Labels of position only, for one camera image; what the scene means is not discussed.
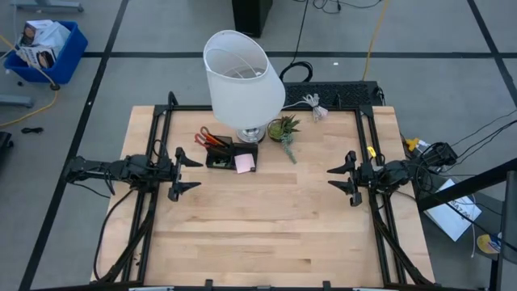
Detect black mesh desk organizer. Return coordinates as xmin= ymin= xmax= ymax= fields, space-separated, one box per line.
xmin=204 ymin=134 xmax=260 ymax=175

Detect black metal stand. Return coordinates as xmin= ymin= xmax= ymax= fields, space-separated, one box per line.
xmin=415 ymin=157 xmax=517 ymax=291

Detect blue plastic bin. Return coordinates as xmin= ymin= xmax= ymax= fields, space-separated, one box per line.
xmin=2 ymin=19 xmax=90 ymax=86

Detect black coiled floor cable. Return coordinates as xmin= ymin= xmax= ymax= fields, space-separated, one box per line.
xmin=280 ymin=60 xmax=314 ymax=84

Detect black perforated panel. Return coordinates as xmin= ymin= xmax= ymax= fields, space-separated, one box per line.
xmin=284 ymin=80 xmax=384 ymax=108

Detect white shade table lamp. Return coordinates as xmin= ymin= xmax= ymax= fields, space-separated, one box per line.
xmin=202 ymin=29 xmax=287 ymax=145

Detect grey metal furniture foot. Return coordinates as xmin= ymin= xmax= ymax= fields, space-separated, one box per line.
xmin=10 ymin=0 xmax=85 ymax=13
xmin=0 ymin=94 xmax=35 ymax=109

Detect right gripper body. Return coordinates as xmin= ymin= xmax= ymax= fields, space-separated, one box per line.
xmin=348 ymin=150 xmax=381 ymax=208

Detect printed cardboard box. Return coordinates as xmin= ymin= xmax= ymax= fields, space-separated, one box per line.
xmin=18 ymin=44 xmax=57 ymax=70

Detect black left base cable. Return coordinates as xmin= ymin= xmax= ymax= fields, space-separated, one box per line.
xmin=93 ymin=188 xmax=137 ymax=280

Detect yellow hanging power cord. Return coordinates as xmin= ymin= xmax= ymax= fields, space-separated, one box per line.
xmin=362 ymin=0 xmax=391 ymax=81

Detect yellow power plug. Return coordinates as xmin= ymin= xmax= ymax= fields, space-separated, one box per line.
xmin=405 ymin=137 xmax=431 ymax=153

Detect black aluminium table frame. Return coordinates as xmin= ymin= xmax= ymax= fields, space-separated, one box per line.
xmin=95 ymin=91 xmax=436 ymax=291

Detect round yellow blue sticker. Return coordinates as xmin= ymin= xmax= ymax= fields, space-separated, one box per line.
xmin=476 ymin=233 xmax=502 ymax=255

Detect red handled scissors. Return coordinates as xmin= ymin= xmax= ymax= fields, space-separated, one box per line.
xmin=193 ymin=125 xmax=222 ymax=151

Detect white printed flat box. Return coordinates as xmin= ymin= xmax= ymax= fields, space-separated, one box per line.
xmin=423 ymin=177 xmax=483 ymax=243

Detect potted succulent plant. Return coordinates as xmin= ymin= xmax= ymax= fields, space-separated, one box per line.
xmin=266 ymin=114 xmax=302 ymax=165

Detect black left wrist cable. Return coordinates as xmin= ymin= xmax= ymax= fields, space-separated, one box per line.
xmin=151 ymin=138 xmax=170 ymax=163

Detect black computer tower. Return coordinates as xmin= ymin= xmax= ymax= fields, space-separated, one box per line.
xmin=231 ymin=0 xmax=275 ymax=39

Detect pink sticky note pad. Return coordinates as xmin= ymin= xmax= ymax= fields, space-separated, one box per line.
xmin=233 ymin=153 xmax=257 ymax=175

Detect yellow floor power cord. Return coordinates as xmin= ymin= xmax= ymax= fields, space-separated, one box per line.
xmin=0 ymin=34 xmax=60 ymax=127

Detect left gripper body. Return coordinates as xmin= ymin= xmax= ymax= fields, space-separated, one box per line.
xmin=159 ymin=146 xmax=183 ymax=202

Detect white bundled lamp cord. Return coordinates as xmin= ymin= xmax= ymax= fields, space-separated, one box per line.
xmin=282 ymin=92 xmax=330 ymax=123

